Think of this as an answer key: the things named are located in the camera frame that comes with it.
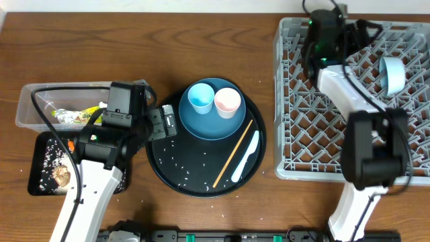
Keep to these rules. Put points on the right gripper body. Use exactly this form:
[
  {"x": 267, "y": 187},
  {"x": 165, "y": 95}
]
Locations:
[{"x": 346, "y": 41}]

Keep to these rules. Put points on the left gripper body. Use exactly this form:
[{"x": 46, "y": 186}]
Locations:
[{"x": 156, "y": 125}]

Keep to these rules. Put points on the white tissue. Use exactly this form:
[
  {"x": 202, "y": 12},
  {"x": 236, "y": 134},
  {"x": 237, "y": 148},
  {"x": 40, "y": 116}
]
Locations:
[{"x": 103, "y": 105}]

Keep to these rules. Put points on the light blue rice bowl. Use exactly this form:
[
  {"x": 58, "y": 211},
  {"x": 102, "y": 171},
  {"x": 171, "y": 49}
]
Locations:
[{"x": 394, "y": 75}]

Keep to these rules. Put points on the green snack wrapper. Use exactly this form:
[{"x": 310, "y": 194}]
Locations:
[{"x": 74, "y": 117}]

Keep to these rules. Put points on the orange carrot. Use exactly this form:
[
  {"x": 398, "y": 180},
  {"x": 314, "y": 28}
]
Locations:
[{"x": 71, "y": 146}]

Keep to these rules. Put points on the light blue cup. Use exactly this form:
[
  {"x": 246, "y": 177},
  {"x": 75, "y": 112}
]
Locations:
[{"x": 201, "y": 97}]

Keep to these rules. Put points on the dried brown mushroom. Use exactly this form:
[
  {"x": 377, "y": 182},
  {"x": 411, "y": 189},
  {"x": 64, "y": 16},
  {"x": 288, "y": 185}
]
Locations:
[{"x": 61, "y": 175}]

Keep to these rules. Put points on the white plastic knife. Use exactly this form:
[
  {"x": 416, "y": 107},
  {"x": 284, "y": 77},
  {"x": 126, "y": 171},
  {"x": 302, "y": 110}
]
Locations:
[{"x": 250, "y": 150}]

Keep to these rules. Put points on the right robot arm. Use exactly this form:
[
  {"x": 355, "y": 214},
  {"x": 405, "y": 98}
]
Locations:
[{"x": 375, "y": 149}]

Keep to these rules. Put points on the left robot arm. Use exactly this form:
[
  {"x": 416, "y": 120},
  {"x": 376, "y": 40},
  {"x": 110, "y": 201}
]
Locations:
[{"x": 103, "y": 150}]

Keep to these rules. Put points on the grey dishwasher rack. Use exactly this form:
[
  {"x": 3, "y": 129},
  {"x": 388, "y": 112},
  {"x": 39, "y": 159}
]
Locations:
[{"x": 308, "y": 128}]

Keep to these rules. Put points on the clear plastic bin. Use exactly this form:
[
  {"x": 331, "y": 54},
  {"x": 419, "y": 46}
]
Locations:
[{"x": 73, "y": 100}]

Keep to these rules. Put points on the dark blue plate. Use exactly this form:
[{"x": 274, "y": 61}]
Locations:
[{"x": 211, "y": 126}]

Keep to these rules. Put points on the spilled white rice pile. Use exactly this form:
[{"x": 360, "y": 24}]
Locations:
[{"x": 53, "y": 157}]

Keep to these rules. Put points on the round black serving tray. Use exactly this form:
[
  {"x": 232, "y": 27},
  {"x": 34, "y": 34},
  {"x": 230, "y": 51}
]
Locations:
[{"x": 190, "y": 165}]

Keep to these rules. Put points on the pink cup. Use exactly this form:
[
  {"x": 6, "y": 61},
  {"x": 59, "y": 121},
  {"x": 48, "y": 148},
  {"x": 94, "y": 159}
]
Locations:
[{"x": 227, "y": 101}]

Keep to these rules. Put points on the black rectangular tray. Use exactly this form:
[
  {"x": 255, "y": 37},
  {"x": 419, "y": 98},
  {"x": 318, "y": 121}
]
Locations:
[{"x": 40, "y": 146}]

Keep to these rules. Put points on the wooden chopstick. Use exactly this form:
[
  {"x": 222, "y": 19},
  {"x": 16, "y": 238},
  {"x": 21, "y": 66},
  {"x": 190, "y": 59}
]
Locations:
[{"x": 232, "y": 154}]

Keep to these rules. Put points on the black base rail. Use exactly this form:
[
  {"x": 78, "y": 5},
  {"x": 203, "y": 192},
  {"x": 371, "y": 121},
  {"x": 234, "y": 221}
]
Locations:
[{"x": 174, "y": 236}]

